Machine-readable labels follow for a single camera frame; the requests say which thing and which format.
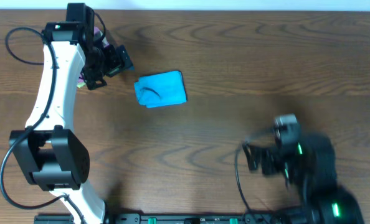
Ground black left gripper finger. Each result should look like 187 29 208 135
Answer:
85 77 107 90
116 45 134 73

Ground blue microfiber cloth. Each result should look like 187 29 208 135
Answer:
134 70 187 108

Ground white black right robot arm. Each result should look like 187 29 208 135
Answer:
240 133 364 224

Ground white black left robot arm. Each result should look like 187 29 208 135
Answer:
8 3 133 223

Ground green folded cloth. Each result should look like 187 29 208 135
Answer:
77 82 85 88

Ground purple folded cloth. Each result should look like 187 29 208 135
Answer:
78 27 109 83

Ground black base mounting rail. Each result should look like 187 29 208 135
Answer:
33 213 290 224

